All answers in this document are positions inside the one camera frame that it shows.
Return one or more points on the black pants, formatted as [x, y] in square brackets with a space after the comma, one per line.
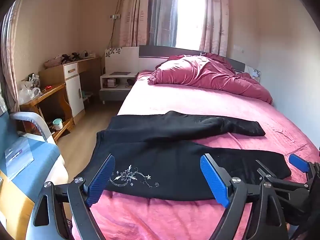
[162, 160]

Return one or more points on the blue and white armchair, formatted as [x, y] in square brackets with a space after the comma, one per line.
[37, 152]

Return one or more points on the wall socket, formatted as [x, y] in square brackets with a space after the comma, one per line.
[115, 16]

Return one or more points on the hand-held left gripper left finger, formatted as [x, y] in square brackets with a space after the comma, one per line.
[100, 180]

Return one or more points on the grey sheer curtain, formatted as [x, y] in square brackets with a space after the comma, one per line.
[162, 12]

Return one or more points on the white and grey headboard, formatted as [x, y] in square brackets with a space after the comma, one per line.
[125, 60]

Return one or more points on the dark book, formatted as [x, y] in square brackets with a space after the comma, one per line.
[120, 73]

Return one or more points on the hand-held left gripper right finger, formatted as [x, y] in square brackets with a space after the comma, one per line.
[215, 182]

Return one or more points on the pink duvet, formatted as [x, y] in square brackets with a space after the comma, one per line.
[205, 75]

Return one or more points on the white nightstand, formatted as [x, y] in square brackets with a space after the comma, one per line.
[106, 77]

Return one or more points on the window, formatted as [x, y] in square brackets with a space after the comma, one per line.
[190, 12]

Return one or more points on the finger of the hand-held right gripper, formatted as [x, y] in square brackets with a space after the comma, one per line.
[267, 173]
[298, 162]

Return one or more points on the clear plastic sleeve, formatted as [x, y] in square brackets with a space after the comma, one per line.
[18, 155]

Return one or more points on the wooden desk with white cabinet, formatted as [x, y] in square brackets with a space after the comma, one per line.
[73, 92]

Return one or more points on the pink basket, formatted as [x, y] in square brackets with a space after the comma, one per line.
[53, 62]

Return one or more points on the bed with pink sheet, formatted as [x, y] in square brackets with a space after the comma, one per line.
[187, 100]

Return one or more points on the wooden side table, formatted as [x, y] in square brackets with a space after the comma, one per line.
[51, 91]

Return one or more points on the pink patterned curtain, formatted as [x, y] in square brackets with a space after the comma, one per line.
[215, 17]
[133, 12]
[10, 50]

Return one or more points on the white and green cup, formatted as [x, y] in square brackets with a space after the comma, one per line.
[58, 124]

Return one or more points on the clear plastic bag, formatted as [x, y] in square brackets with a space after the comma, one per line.
[28, 95]

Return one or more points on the yellow board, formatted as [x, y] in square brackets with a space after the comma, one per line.
[13, 205]

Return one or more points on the teal shoe rack item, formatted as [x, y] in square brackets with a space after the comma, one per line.
[87, 96]

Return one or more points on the white power strip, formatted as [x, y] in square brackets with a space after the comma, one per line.
[89, 54]

